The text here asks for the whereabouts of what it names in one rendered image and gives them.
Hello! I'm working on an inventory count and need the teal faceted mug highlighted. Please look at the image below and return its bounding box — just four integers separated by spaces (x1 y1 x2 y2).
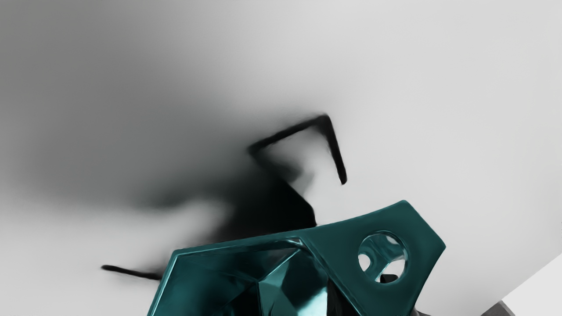
147 200 447 316

